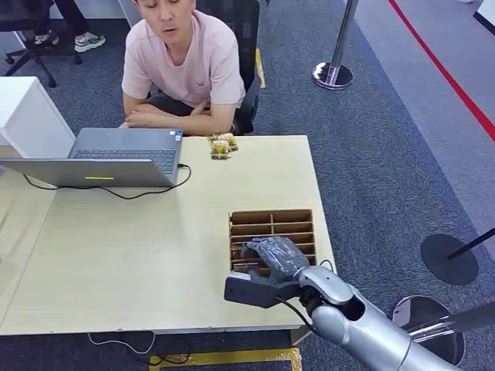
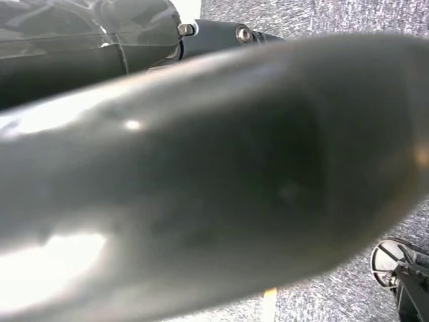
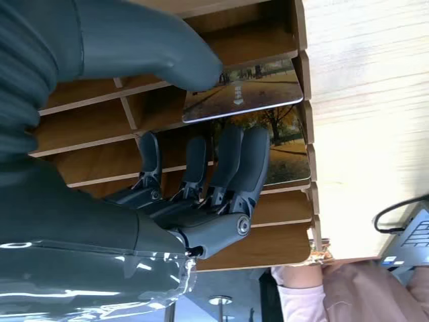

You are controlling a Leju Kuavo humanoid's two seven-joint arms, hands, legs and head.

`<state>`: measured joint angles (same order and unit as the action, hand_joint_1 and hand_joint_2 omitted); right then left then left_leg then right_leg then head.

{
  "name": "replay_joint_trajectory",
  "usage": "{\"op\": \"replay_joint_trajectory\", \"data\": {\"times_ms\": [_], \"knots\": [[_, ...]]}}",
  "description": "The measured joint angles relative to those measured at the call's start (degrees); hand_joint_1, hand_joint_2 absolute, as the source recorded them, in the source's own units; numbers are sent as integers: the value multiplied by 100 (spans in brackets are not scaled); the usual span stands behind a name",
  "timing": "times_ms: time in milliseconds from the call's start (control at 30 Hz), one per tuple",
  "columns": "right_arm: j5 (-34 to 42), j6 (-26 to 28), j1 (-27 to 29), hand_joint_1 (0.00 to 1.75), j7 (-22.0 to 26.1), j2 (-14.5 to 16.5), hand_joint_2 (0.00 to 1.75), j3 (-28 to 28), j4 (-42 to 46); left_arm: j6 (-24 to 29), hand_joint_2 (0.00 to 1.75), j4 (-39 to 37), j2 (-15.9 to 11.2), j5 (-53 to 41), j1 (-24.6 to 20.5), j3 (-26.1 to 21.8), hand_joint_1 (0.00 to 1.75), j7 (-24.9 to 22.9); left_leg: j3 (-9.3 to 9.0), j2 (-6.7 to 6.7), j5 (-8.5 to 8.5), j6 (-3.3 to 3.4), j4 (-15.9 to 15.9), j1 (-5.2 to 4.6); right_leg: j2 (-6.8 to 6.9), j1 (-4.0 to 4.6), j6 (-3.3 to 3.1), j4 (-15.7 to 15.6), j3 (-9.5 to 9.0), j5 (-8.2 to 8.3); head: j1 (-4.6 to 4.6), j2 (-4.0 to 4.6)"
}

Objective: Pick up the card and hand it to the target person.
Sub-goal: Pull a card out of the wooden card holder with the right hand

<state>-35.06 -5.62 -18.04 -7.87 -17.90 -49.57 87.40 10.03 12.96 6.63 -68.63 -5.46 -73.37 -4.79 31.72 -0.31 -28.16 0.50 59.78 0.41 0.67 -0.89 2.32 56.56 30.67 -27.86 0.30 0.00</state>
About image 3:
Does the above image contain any wooden slotted card holder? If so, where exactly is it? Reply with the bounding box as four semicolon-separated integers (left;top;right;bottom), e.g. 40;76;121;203
29;0;323;273

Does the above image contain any printed card with autumn tree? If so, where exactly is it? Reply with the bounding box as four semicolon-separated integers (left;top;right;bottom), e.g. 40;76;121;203
214;105;311;186

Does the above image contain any person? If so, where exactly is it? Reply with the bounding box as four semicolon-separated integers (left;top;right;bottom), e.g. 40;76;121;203
271;260;429;322

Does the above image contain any chrome stanchion with round base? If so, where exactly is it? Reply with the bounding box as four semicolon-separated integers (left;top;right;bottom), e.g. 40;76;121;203
207;295;233;322

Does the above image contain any black case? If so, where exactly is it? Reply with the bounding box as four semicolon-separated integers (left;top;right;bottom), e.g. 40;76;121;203
259;268;284;322

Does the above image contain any pile of printed cards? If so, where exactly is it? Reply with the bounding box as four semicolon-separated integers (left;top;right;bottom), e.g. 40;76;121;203
307;239;333;266

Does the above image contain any grey laptop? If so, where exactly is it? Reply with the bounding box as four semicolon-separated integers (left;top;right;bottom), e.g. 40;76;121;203
380;209;429;285

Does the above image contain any black laptop cable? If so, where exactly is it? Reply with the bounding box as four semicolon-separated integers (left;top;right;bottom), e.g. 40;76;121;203
373;194;429;235

